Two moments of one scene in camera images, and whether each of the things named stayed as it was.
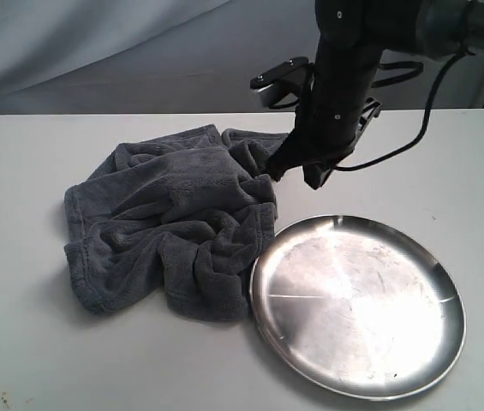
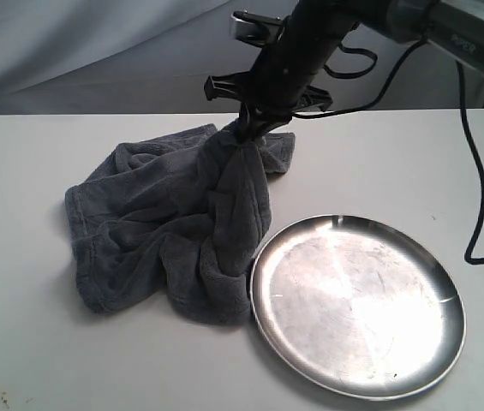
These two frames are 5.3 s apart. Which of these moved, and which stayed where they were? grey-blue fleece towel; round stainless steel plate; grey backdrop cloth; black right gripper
Moved: black right gripper
Stayed: grey-blue fleece towel; round stainless steel plate; grey backdrop cloth
